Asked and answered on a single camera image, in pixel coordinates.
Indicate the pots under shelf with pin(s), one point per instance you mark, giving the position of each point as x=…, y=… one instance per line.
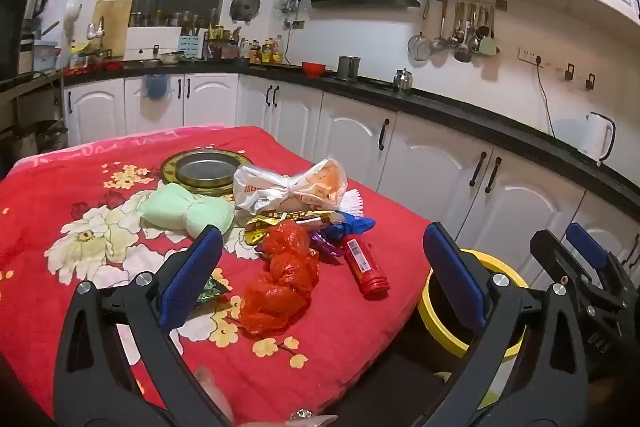
x=47, y=137

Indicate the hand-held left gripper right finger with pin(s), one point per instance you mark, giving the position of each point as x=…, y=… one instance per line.
x=455, y=279

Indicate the white electric kettle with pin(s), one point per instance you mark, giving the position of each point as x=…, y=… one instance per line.
x=592, y=137

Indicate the dark green wrapper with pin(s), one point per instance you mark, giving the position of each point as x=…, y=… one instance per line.
x=212, y=292

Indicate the black kitchen countertop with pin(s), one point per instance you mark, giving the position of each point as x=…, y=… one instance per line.
x=450, y=107

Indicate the white wall socket strip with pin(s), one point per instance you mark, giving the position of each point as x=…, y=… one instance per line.
x=527, y=54

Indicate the wooden cutting board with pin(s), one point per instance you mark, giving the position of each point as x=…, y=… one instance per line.
x=112, y=27

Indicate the white hanging scoop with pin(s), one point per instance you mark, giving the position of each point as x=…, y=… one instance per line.
x=73, y=14

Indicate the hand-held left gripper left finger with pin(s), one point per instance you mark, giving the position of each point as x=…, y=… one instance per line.
x=192, y=279

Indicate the red tube packet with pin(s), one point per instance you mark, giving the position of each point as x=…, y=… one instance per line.
x=365, y=267

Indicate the red bowl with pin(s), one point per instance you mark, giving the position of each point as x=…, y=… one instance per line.
x=313, y=69

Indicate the gold snack wrapper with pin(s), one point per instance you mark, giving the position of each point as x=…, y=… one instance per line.
x=262, y=229

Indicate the light blue container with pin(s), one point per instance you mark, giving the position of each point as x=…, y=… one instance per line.
x=45, y=56

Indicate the small enamel pot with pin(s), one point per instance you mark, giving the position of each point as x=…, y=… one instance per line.
x=171, y=58

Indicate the green spatula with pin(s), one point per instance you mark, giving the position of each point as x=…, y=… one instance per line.
x=489, y=47

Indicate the row of hanging utensils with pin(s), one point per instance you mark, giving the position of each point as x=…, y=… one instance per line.
x=462, y=32

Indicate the blue hanging bag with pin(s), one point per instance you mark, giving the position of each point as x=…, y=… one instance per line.
x=155, y=87

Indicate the red plastic bag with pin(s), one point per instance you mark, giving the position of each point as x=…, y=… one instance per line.
x=280, y=287

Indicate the person's left hand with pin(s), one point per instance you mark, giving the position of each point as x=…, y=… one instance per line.
x=215, y=394

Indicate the white countertop box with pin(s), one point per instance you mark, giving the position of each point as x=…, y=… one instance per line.
x=145, y=42

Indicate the black wall hook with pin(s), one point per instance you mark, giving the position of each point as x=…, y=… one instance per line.
x=569, y=72
x=591, y=82

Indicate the pile of red chilies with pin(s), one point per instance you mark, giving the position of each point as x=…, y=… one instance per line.
x=95, y=68

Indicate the light blue knife block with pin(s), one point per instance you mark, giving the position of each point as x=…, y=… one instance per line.
x=190, y=48

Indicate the metal mesh strainer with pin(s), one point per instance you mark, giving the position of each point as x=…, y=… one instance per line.
x=420, y=48

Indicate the yellow round bin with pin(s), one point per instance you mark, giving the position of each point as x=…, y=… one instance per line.
x=440, y=327

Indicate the white plastic bag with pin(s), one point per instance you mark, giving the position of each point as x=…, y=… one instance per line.
x=265, y=187

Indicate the purple foil wrapper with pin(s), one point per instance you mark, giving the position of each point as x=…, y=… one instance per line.
x=325, y=247

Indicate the gold-rimmed round metal plate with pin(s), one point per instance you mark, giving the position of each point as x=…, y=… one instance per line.
x=200, y=167

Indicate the steel teapot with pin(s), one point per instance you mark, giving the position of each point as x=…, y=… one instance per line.
x=402, y=81

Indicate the row of windowsill jars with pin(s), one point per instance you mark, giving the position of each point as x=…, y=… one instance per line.
x=175, y=19

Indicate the steel canister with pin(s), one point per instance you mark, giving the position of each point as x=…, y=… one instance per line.
x=348, y=68

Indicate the small wall socket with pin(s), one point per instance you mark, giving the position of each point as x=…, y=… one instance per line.
x=298, y=24

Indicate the metal utensil rail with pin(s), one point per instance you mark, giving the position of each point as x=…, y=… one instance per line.
x=470, y=1

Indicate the wall-hung pot lid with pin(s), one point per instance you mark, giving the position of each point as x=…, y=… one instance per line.
x=245, y=6

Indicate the red floral blanket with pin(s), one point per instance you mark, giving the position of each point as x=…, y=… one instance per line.
x=350, y=332

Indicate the metal faucet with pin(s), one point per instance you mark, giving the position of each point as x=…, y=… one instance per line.
x=96, y=29

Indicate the group of condiment bottles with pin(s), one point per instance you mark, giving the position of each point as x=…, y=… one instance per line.
x=265, y=53

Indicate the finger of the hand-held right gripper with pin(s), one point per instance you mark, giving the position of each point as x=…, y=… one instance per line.
x=550, y=247
x=585, y=242

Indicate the spice rack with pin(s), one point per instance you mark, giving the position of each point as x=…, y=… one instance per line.
x=222, y=44

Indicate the white feather shuttlecock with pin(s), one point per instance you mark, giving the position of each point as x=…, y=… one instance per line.
x=352, y=199

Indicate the green bag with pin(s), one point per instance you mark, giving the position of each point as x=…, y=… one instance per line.
x=200, y=212

